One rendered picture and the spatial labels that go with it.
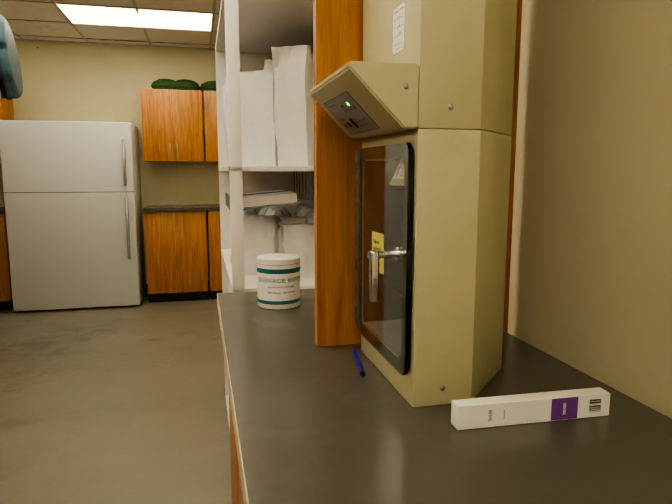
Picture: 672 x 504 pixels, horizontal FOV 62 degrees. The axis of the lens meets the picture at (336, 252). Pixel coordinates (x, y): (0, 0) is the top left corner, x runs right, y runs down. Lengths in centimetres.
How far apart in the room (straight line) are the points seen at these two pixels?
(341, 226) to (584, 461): 69
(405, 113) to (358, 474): 54
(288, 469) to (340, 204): 65
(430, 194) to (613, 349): 51
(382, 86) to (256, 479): 60
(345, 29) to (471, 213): 54
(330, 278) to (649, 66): 75
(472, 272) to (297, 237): 129
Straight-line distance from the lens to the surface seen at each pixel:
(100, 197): 582
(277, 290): 164
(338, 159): 126
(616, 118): 122
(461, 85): 96
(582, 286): 129
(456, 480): 81
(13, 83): 91
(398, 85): 92
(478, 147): 97
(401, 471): 82
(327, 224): 126
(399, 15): 105
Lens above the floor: 134
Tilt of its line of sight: 8 degrees down
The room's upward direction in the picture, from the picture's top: straight up
